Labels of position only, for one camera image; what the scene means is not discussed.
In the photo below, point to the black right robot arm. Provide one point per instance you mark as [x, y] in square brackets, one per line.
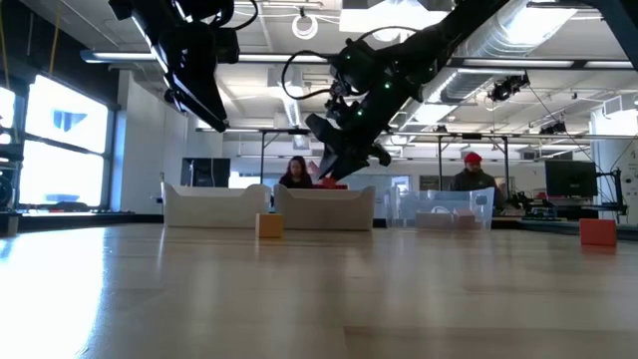
[448, 35]

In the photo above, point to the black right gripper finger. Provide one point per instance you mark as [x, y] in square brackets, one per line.
[331, 144]
[366, 157]

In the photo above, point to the red knit hat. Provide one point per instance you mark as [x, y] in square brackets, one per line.
[473, 158]

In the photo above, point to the red cube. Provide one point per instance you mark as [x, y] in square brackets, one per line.
[598, 232]

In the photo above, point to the pinkish natural wood cube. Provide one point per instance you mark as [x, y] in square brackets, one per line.
[464, 220]

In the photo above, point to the black ceiling device cluster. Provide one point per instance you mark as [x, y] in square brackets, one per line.
[508, 87]

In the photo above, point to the bright ceiling panel light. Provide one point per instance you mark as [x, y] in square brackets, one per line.
[543, 25]

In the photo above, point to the person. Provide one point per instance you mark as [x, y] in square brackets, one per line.
[473, 180]
[296, 174]

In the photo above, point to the narrow bright window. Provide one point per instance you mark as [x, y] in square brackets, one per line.
[7, 117]

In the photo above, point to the small black ceiling device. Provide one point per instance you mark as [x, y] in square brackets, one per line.
[553, 127]

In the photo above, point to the grey plastic bin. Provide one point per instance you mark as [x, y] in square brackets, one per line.
[324, 209]

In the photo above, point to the clear plastic bin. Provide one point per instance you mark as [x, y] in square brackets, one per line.
[399, 209]

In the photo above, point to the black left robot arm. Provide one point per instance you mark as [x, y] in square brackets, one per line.
[144, 7]

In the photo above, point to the long ceiling tube light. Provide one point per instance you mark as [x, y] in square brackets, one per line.
[548, 64]
[124, 56]

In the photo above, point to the orange cube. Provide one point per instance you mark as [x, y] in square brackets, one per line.
[269, 225]

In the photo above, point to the large bright window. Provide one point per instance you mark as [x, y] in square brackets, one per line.
[65, 144]

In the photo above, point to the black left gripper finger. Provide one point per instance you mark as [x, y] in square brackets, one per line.
[212, 107]
[194, 107]

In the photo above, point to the black monitor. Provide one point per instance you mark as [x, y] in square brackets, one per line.
[570, 178]
[204, 173]

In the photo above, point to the black workbench frame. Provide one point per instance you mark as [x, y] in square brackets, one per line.
[618, 194]

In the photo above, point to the black aluminium table frame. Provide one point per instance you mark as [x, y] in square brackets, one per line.
[75, 222]

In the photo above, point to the red flat object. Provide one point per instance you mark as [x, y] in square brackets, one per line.
[344, 187]

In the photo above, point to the white plastic bin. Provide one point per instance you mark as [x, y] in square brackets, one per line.
[214, 209]

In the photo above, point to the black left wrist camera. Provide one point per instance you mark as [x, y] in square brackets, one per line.
[226, 45]

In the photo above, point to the black round equipment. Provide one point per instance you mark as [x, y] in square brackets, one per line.
[7, 192]

